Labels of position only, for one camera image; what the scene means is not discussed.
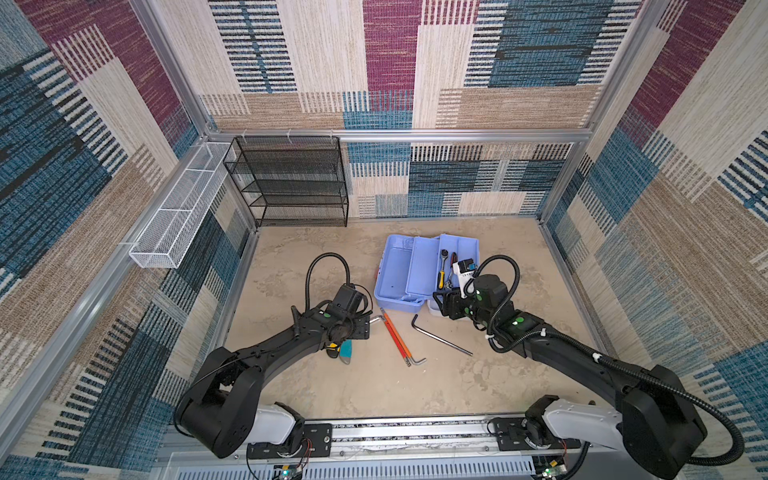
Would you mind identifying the teal utility knife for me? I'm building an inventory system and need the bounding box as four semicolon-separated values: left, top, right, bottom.
339;340;353;365

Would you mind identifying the yellow black handle ratchet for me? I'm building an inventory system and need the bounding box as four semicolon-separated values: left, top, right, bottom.
437;249;449;291

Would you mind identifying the black hex key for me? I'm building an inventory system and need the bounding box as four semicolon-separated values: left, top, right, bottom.
411;314;474;357

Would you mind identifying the red hex key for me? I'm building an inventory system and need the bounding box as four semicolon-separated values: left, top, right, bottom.
368;315;411;367

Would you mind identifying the white and blue toolbox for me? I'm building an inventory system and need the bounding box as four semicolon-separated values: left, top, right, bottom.
374;234;480;317

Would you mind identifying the black yellow utility knife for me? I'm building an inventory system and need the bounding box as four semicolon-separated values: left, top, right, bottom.
325;343;340;359

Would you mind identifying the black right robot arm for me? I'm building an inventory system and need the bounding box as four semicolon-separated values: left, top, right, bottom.
433;249;745;479

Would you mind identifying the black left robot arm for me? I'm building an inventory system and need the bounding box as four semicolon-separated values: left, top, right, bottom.
173;252;372;458

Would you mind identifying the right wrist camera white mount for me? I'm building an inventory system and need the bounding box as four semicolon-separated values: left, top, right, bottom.
452;258;477;296

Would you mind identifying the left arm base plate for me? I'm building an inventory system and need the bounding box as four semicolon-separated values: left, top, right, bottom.
246;423;333;460

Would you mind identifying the aluminium front rail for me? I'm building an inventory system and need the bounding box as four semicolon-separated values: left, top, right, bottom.
155;411;661;463

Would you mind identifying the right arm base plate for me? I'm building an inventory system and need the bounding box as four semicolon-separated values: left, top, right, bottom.
486;417;582;452

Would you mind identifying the black wire shelf rack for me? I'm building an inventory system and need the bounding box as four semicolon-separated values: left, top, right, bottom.
224;136;349;227

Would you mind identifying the white wire mesh basket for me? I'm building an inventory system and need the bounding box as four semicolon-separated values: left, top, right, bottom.
129;142;229;269

